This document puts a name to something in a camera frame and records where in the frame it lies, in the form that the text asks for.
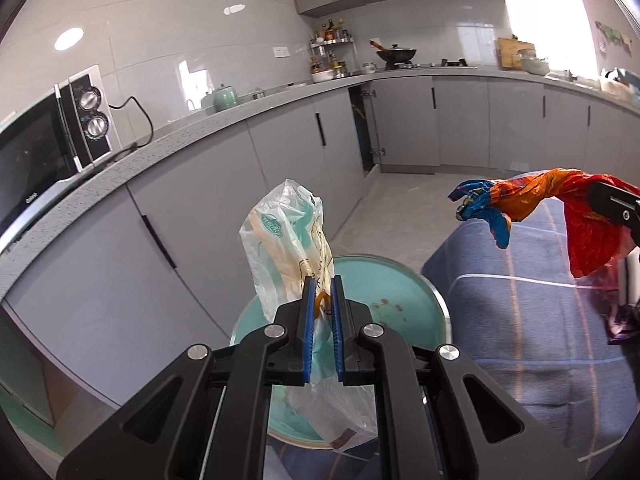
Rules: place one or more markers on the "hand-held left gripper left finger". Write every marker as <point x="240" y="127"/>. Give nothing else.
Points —
<point x="307" y="330"/>

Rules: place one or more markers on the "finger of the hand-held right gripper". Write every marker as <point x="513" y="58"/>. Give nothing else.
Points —
<point x="617" y="210"/>

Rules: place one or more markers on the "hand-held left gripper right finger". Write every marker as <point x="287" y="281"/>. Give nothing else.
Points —
<point x="337" y="330"/>

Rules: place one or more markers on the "teal round trash bin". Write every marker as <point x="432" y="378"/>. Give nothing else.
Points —
<point x="395" y="285"/>

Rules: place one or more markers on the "orange blue red plastic bag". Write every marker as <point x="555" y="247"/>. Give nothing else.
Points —
<point x="525" y="195"/>

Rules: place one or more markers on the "clear printed plastic bag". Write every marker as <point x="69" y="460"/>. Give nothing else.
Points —
<point x="280" y="240"/>

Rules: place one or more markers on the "grey kitchen base cabinets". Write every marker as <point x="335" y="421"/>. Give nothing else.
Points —
<point x="210" y="200"/>

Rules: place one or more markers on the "bowls on counter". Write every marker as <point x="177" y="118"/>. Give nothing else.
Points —
<point x="534" y="62"/>

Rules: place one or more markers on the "wooden cutting board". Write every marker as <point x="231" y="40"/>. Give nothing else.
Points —
<point x="510" y="52"/>

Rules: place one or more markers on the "bright window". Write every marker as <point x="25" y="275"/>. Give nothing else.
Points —
<point x="550" y="15"/>

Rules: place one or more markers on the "gas stove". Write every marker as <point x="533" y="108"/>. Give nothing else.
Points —
<point x="450" y="63"/>

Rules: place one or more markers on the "pale green kettle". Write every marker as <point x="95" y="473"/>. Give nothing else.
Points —
<point x="226" y="99"/>

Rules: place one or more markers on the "white bowl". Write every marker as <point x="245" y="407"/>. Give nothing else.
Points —
<point x="322" y="77"/>

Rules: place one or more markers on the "small white pot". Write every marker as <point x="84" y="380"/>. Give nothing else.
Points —
<point x="368" y="67"/>

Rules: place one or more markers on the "black wok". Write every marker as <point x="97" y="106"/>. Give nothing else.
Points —
<point x="397" y="54"/>

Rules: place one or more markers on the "metal spice rack with bottles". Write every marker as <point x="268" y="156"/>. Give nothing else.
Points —
<point x="332" y="42"/>

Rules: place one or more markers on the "black silver microwave oven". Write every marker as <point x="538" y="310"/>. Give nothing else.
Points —
<point x="30" y="160"/>

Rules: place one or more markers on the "colourful wall decoration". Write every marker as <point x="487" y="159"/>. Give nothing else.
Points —
<point x="614" y="36"/>

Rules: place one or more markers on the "white wall socket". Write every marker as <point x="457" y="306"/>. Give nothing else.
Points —
<point x="281" y="51"/>

